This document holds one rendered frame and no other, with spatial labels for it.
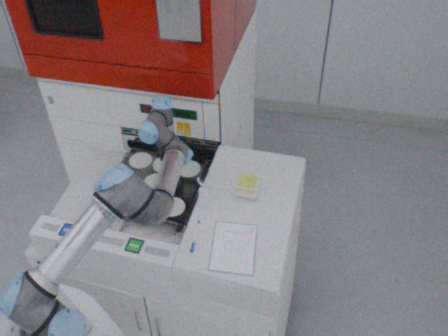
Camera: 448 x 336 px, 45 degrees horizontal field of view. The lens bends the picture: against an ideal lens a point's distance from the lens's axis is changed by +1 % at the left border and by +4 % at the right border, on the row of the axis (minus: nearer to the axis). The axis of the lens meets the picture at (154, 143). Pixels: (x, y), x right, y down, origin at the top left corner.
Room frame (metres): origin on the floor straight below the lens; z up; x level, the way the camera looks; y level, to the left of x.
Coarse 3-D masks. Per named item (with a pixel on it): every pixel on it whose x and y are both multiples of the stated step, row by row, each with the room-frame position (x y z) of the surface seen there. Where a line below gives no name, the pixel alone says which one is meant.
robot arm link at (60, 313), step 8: (56, 304) 0.86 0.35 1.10; (56, 312) 0.84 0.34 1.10; (64, 312) 0.83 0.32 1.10; (72, 312) 0.84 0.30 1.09; (48, 320) 0.81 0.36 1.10; (56, 320) 0.81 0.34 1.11; (64, 320) 0.81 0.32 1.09; (72, 320) 0.82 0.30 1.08; (80, 320) 0.82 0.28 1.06; (40, 328) 0.80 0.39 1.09; (48, 328) 0.80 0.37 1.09; (56, 328) 0.79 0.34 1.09; (64, 328) 0.80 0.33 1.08; (72, 328) 0.80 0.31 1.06; (80, 328) 0.81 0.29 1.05
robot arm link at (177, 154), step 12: (168, 144) 1.40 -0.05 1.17; (180, 144) 1.41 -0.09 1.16; (168, 156) 1.33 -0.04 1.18; (180, 156) 1.34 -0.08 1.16; (168, 168) 1.25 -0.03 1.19; (180, 168) 1.29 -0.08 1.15; (156, 180) 1.20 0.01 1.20; (168, 180) 1.19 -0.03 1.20; (156, 192) 1.08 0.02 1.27; (168, 192) 1.12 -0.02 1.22; (156, 204) 1.04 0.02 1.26; (168, 204) 1.07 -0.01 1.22; (144, 216) 1.01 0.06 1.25; (156, 216) 1.02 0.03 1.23; (168, 216) 1.06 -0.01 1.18
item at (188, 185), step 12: (156, 156) 1.64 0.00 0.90; (132, 168) 1.59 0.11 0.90; (144, 168) 1.58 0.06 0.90; (204, 168) 1.53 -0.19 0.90; (144, 180) 1.51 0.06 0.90; (180, 180) 1.48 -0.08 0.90; (192, 180) 1.47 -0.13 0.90; (180, 192) 1.41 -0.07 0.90; (192, 192) 1.40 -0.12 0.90; (180, 216) 1.29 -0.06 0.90
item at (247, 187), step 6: (240, 174) 1.33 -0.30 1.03; (246, 174) 1.33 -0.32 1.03; (240, 180) 1.30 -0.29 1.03; (246, 180) 1.30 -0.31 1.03; (252, 180) 1.29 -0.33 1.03; (258, 180) 1.29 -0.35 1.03; (240, 186) 1.27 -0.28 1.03; (246, 186) 1.27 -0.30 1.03; (252, 186) 1.27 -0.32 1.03; (258, 186) 1.29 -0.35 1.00; (240, 192) 1.27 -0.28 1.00; (246, 192) 1.26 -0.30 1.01; (252, 192) 1.25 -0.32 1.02; (240, 198) 1.27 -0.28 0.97; (246, 198) 1.26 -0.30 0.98; (252, 198) 1.25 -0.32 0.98
